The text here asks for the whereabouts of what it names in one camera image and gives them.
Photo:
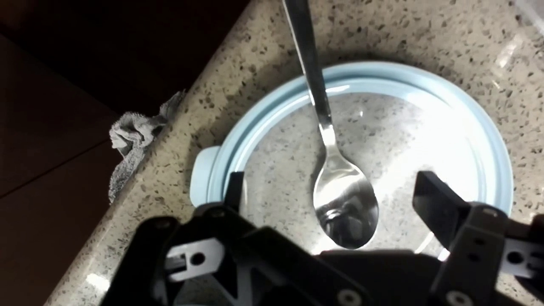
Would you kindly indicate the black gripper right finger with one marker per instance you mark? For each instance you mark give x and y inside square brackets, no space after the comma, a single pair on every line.
[441,209]

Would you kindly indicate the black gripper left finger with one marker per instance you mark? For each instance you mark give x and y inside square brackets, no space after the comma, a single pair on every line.
[235,191]

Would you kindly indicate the silver metal spoon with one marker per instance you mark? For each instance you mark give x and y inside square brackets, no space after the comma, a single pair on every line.
[343,194]

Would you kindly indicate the light blue round lid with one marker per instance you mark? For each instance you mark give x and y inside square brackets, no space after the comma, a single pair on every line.
[392,121]

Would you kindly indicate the crumpled grey dish towel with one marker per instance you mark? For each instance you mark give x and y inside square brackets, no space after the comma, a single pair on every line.
[132,136]

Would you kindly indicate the clear plastic container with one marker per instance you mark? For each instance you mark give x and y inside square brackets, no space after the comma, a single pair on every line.
[521,32]

